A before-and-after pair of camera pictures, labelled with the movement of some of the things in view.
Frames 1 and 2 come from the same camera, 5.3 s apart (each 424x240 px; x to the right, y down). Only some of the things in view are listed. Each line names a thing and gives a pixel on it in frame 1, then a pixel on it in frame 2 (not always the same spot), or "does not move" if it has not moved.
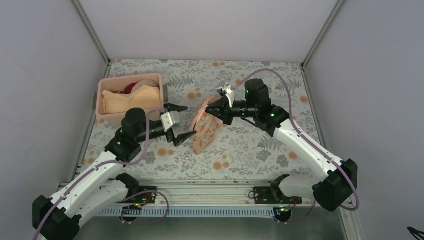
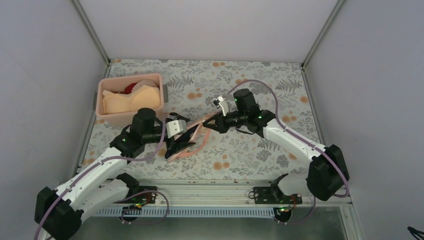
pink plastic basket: x=116 y=96 does not move
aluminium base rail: x=202 y=199 does not move
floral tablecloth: x=241 y=152 does not move
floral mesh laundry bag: x=205 y=123 -> x=202 y=121
